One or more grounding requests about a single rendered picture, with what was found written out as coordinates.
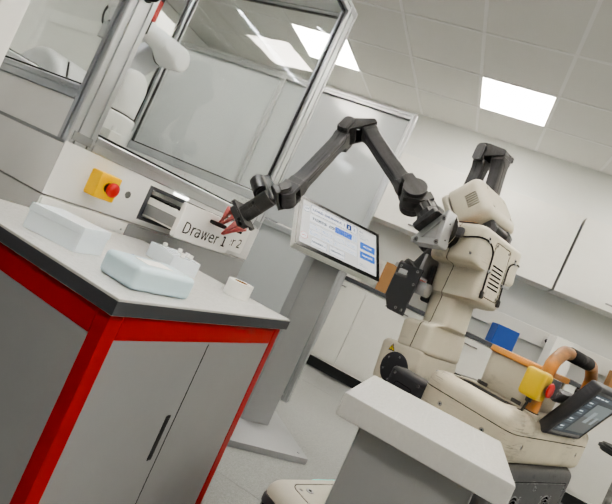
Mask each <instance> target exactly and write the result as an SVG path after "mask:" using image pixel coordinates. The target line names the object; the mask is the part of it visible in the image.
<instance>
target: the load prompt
mask: <svg viewBox="0 0 612 504"><path fill-rule="evenodd" d="M311 213H313V214H315V215H317V216H319V217H321V218H323V219H325V220H327V221H329V222H331V223H333V224H335V225H337V226H339V227H341V228H343V229H345V230H347V231H349V232H351V233H353V234H355V235H358V228H357V227H355V226H353V225H351V224H349V223H347V222H345V221H343V220H341V219H339V218H337V217H335V216H333V215H331V214H329V213H327V212H325V211H323V210H321V209H319V208H317V207H316V206H314V205H312V204H311Z"/></svg>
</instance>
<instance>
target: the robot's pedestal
mask: <svg viewBox="0 0 612 504"><path fill-rule="evenodd" d="M336 414H337V415H339V416H341V417H342V418H344V419H346V420H348V421H349V422H351V423H353V424H354V425H356V426H358V427H359V429H358V432H357V434H356V436H355V438H354V440H353V442H352V445H351V447H350V449H349V451H348V453H347V456H346V458H345V460H344V462H343V464H342V466H341V469H340V471H339V473H338V475H337V477H336V479H335V482H334V484H333V486H332V488H331V490H330V493H329V495H328V497H327V499H326V501H325V503H324V504H469V503H470V501H471V498H472V496H473V494H474V493H475V494H476V495H478V496H480V497H482V498H483V499H485V500H487V501H489V502H490V503H492V504H508V503H509V501H510V499H511V496H512V494H513V492H514V490H515V488H516V486H515V483H514V480H513V477H512V474H511V471H510V468H509V465H508V462H507V459H506V456H505V453H504V450H503V447H502V444H501V442H500V441H498V440H496V439H494V438H493V437H491V436H489V435H487V434H485V433H483V432H481V431H479V430H477V429H476V428H474V427H472V426H470V425H468V424H466V423H464V422H462V421H460V420H458V419H457V418H455V417H453V416H451V415H449V414H447V413H445V412H443V411H441V410H440V409H438V408H436V407H434V406H432V405H430V404H428V403H426V402H424V401H422V400H421V399H419V398H417V397H415V396H413V395H411V394H409V393H407V392H405V391H404V390H402V389H400V388H398V387H396V386H394V385H392V384H390V383H388V382H387V381H385V380H383V379H381V378H379V377H377V376H375V375H374V376H372V377H371V378H369V379H367V380H366V381H364V382H362V383H360V384H359V385H357V386H355V387H354V388H352V389H350V390H349V391H347V392H346V393H345V394H344V396H343V398H342V400H341V403H340V405H339V407H338V409H337V411H336Z"/></svg>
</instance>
